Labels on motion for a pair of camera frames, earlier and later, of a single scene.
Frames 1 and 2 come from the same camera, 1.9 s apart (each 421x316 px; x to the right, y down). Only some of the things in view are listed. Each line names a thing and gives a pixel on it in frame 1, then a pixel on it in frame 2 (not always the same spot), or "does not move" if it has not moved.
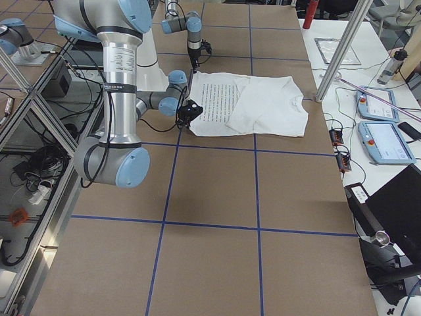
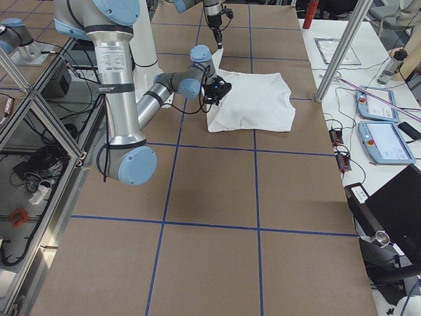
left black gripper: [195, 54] -> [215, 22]
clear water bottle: [392, 66] does not move
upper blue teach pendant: [371, 108] does not move
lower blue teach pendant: [384, 143] does not move
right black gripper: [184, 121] -> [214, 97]
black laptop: [394, 209] does not move
